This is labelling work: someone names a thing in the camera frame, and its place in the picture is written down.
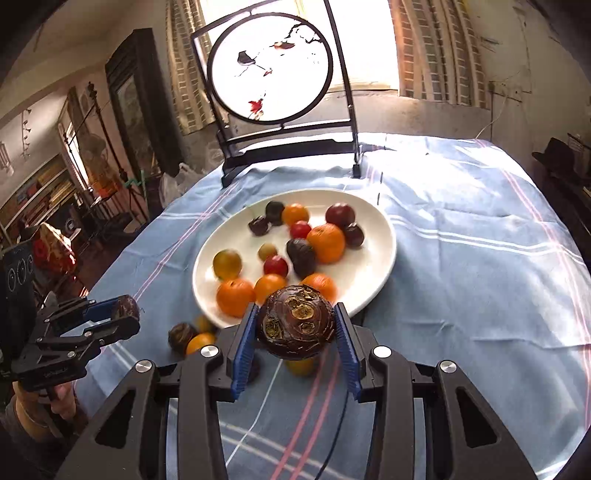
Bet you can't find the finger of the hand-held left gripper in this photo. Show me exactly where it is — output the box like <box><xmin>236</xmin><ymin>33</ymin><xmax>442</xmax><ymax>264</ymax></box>
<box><xmin>41</xmin><ymin>297</ymin><xmax>123</xmax><ymax>331</ymax></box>
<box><xmin>14</xmin><ymin>316</ymin><xmax>141</xmax><ymax>370</ymax></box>

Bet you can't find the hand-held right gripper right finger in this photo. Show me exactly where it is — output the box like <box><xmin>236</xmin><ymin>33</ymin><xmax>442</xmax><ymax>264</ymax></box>
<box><xmin>333</xmin><ymin>302</ymin><xmax>539</xmax><ymax>480</ymax></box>

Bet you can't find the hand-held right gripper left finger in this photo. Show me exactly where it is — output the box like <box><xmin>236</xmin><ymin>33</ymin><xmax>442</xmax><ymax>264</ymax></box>
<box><xmin>55</xmin><ymin>302</ymin><xmax>262</xmax><ymax>480</ymax></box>

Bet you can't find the small yellow-orange tangerine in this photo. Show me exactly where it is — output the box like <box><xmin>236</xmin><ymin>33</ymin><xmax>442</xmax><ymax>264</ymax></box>
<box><xmin>185</xmin><ymin>332</ymin><xmax>218</xmax><ymax>356</ymax></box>

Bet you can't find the large dark brown water chestnut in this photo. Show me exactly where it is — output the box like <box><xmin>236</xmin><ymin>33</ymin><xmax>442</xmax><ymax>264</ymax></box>
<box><xmin>256</xmin><ymin>285</ymin><xmax>337</xmax><ymax>361</ymax></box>

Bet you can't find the large yellow-green fruit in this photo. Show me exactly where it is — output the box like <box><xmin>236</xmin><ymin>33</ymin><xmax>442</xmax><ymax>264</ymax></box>
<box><xmin>212</xmin><ymin>248</ymin><xmax>243</xmax><ymax>281</ymax></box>

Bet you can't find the white round plate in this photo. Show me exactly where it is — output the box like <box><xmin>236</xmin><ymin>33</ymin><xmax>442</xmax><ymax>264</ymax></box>
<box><xmin>191</xmin><ymin>188</ymin><xmax>398</xmax><ymax>325</ymax></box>

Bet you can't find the small dark plum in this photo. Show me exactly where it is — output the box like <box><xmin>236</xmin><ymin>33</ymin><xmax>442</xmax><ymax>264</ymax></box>
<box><xmin>343</xmin><ymin>222</ymin><xmax>365</xmax><ymax>249</ymax></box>

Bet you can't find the dark red plum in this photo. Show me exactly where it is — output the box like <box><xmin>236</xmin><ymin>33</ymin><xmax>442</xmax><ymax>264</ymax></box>
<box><xmin>325</xmin><ymin>203</ymin><xmax>356</xmax><ymax>229</ymax></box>

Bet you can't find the small orange tangerine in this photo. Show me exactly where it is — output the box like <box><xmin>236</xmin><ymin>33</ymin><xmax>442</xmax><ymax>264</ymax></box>
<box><xmin>281</xmin><ymin>203</ymin><xmax>310</xmax><ymax>227</ymax></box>

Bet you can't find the person's left hand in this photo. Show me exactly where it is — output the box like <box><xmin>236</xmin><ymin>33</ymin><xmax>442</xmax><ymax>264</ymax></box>
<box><xmin>14</xmin><ymin>383</ymin><xmax>78</xmax><ymax>423</ymax></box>

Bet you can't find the red printed cloth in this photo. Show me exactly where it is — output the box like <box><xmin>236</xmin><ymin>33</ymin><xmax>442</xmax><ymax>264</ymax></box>
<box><xmin>30</xmin><ymin>222</ymin><xmax>77</xmax><ymax>278</ymax></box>

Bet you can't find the wooden bookshelf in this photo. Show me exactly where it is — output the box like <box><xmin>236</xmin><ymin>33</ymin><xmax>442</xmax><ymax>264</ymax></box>
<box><xmin>0</xmin><ymin>152</ymin><xmax>75</xmax><ymax>232</ymax></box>

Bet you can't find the blue striped tablecloth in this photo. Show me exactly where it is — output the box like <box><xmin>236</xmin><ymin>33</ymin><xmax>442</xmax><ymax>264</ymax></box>
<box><xmin>74</xmin><ymin>131</ymin><xmax>591</xmax><ymax>480</ymax></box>

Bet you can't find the clear plastic bag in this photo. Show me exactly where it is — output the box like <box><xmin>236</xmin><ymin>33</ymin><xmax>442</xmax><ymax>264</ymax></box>
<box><xmin>159</xmin><ymin>162</ymin><xmax>202</xmax><ymax>209</ymax></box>

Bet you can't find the dark metal coat stand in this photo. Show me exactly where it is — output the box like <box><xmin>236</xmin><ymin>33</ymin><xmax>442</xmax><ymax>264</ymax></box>
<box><xmin>85</xmin><ymin>82</ymin><xmax>154</xmax><ymax>223</ymax></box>

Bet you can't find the round bird painting table screen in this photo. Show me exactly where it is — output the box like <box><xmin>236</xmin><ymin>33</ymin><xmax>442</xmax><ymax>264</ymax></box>
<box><xmin>191</xmin><ymin>0</ymin><xmax>365</xmax><ymax>188</ymax></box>

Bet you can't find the dark framed painting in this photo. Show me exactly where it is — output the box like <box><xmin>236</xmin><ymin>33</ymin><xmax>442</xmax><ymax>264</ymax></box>
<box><xmin>105</xmin><ymin>28</ymin><xmax>182</xmax><ymax>179</ymax></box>

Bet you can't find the checked beige curtain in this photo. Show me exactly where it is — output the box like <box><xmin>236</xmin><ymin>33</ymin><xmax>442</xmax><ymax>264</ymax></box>
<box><xmin>165</xmin><ymin>0</ymin><xmax>219</xmax><ymax>137</ymax></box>
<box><xmin>390</xmin><ymin>0</ymin><xmax>491</xmax><ymax>110</ymax></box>

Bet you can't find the black hat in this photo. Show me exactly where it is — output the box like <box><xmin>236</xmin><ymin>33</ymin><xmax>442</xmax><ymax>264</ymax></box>
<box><xmin>531</xmin><ymin>137</ymin><xmax>579</xmax><ymax>179</ymax></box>

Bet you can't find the black cable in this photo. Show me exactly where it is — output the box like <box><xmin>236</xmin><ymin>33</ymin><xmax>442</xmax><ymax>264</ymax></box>
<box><xmin>318</xmin><ymin>392</ymin><xmax>352</xmax><ymax>480</ymax></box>

